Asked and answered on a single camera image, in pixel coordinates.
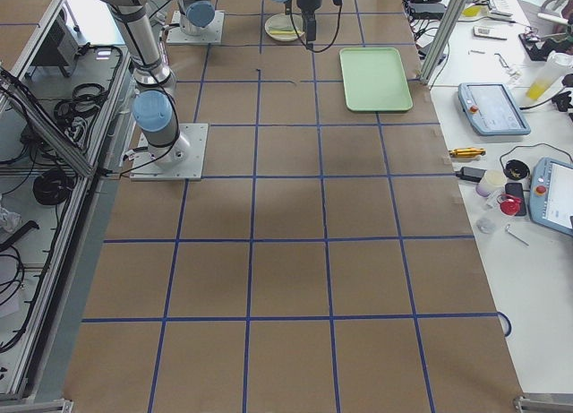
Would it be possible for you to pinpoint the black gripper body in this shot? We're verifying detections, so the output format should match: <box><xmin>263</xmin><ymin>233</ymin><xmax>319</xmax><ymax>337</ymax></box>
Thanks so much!
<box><xmin>296</xmin><ymin>0</ymin><xmax>322</xmax><ymax>40</ymax></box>

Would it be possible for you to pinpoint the beige round plate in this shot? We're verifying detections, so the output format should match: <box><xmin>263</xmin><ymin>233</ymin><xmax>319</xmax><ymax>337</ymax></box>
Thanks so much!
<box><xmin>264</xmin><ymin>13</ymin><xmax>304</xmax><ymax>42</ymax></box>

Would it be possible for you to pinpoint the yellow plastic fork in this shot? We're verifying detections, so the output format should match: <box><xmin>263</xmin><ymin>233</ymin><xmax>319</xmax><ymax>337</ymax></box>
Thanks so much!
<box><xmin>268</xmin><ymin>29</ymin><xmax>296</xmax><ymax>35</ymax></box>

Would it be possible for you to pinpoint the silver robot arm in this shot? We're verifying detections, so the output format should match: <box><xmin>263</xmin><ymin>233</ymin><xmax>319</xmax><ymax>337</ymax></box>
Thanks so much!
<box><xmin>177</xmin><ymin>0</ymin><xmax>215</xmax><ymax>35</ymax></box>
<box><xmin>99</xmin><ymin>0</ymin><xmax>320</xmax><ymax>179</ymax></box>

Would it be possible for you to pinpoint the light green plastic tray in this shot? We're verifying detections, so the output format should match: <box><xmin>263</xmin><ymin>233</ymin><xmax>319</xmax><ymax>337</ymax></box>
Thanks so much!
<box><xmin>339</xmin><ymin>47</ymin><xmax>413</xmax><ymax>113</ymax></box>

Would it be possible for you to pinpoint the blue teach pendant far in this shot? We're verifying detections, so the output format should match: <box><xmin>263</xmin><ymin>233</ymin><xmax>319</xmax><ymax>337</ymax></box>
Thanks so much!
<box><xmin>458</xmin><ymin>82</ymin><xmax>531</xmax><ymax>136</ymax></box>

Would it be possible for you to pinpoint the blue teach pendant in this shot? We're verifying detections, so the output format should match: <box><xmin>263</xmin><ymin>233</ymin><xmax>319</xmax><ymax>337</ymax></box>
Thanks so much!
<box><xmin>458</xmin><ymin>82</ymin><xmax>531</xmax><ymax>136</ymax></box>
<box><xmin>528</xmin><ymin>158</ymin><xmax>572</xmax><ymax>237</ymax></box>

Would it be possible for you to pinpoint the yellow utility knife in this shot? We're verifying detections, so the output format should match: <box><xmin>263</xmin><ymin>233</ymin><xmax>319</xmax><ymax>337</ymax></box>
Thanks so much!
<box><xmin>449</xmin><ymin>147</ymin><xmax>486</xmax><ymax>159</ymax></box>

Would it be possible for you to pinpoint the black power adapter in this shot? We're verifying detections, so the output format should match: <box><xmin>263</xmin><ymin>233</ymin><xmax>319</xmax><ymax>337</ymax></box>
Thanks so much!
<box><xmin>455</xmin><ymin>166</ymin><xmax>485</xmax><ymax>183</ymax></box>

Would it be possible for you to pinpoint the white lavender cup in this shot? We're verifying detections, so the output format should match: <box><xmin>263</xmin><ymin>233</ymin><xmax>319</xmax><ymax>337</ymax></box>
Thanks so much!
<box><xmin>475</xmin><ymin>169</ymin><xmax>507</xmax><ymax>197</ymax></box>

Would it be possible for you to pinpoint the clear bottle yellow liquid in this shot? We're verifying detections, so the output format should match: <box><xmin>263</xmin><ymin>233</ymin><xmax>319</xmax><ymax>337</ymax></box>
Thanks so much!
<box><xmin>526</xmin><ymin>51</ymin><xmax>572</xmax><ymax>101</ymax></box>

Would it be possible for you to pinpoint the black smartphone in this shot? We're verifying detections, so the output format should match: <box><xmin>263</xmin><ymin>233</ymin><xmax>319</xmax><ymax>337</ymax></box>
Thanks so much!
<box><xmin>504</xmin><ymin>182</ymin><xmax>528</xmax><ymax>217</ymax></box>

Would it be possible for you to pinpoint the red round cap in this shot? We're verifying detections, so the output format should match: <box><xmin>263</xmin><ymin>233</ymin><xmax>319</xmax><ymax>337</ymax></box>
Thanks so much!
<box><xmin>498</xmin><ymin>195</ymin><xmax>522</xmax><ymax>216</ymax></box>

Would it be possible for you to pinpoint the silver allen key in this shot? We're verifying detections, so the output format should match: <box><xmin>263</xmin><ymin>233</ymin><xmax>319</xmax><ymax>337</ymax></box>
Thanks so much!
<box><xmin>505</xmin><ymin>224</ymin><xmax>530</xmax><ymax>246</ymax></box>

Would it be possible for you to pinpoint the blue teach pendant near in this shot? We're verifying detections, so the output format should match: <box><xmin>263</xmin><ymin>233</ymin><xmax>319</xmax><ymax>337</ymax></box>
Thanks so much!
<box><xmin>528</xmin><ymin>158</ymin><xmax>572</xmax><ymax>237</ymax></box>

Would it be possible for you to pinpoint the aluminium frame post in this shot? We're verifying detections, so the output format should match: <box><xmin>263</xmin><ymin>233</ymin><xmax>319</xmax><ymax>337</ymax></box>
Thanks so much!
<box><xmin>418</xmin><ymin>0</ymin><xmax>466</xmax><ymax>84</ymax></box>

